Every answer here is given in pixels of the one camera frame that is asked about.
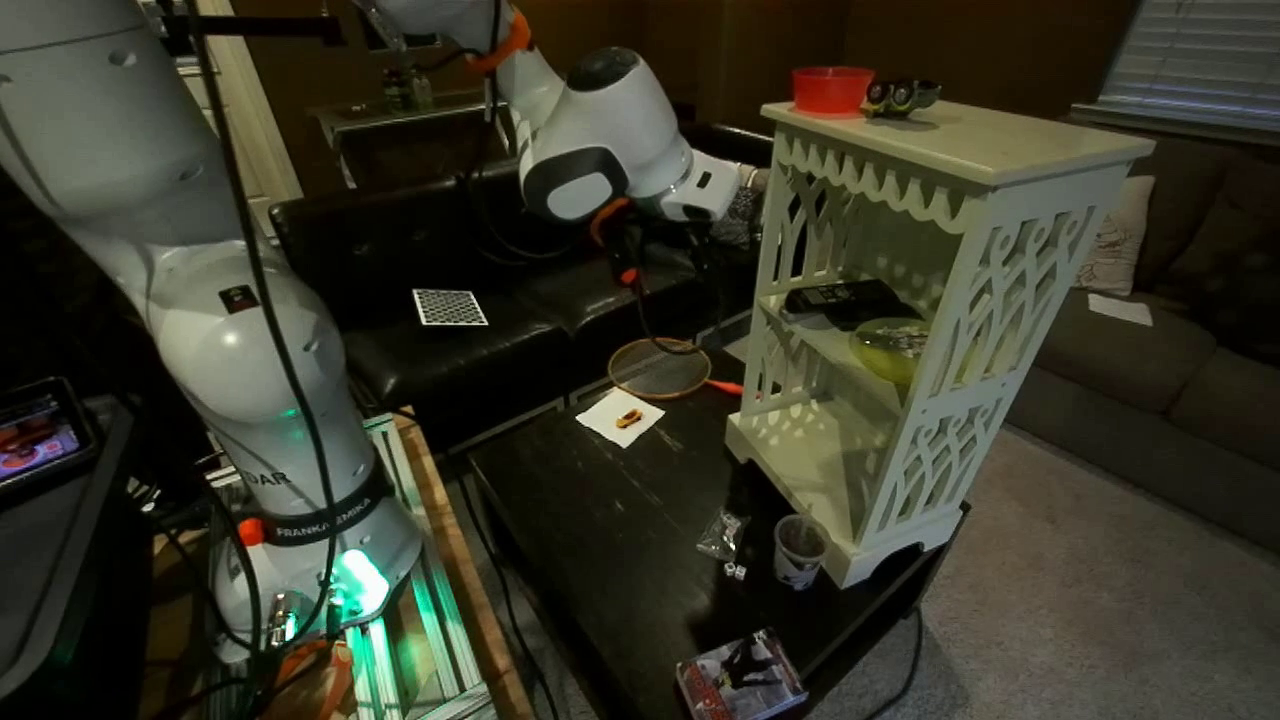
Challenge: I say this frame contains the black table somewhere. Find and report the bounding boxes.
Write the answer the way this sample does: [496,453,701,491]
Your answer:
[462,342,970,720]

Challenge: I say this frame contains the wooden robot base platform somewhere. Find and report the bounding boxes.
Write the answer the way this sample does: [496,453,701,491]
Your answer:
[131,413,535,720]

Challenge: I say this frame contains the printed card package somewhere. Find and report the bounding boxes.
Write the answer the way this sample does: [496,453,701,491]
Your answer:
[671,629,813,720]

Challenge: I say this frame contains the clear plastic bag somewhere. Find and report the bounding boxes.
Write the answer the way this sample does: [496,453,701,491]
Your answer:
[691,509,761,585]

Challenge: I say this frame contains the dark green couch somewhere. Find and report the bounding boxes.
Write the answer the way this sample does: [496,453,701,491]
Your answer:
[1002,131,1280,556]

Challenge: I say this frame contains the window blinds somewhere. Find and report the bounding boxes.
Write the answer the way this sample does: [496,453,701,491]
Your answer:
[1073,0,1280,147]

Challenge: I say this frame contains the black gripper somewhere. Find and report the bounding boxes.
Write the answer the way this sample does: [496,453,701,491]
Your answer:
[709,186,775,272]

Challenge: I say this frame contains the yellow-green plate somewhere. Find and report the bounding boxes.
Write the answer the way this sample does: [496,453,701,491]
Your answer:
[846,317,931,392]

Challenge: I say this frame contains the tablet screen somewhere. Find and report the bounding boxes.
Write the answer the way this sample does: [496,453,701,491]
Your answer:
[0,374,98,511]

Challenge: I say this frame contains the red plastic bowl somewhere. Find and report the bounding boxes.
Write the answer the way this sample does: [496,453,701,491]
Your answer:
[789,63,880,121]

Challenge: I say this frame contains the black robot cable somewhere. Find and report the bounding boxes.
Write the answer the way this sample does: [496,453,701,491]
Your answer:
[155,0,404,673]

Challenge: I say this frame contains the white lattice shelf unit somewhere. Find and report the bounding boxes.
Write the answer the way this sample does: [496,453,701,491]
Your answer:
[718,97,1158,591]

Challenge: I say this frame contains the white paper sheet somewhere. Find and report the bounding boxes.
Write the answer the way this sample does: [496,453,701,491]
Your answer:
[1085,289,1158,330]

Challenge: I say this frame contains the plain light cushion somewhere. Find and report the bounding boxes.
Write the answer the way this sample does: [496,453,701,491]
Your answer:
[1076,170,1158,298]

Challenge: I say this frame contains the round mesh strainer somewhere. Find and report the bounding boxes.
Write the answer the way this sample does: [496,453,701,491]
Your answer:
[602,330,746,408]

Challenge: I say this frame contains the white paper napkin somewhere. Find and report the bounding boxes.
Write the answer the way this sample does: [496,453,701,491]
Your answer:
[571,382,667,453]

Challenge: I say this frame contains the small paper cup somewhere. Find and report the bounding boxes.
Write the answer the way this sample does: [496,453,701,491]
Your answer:
[770,511,830,594]

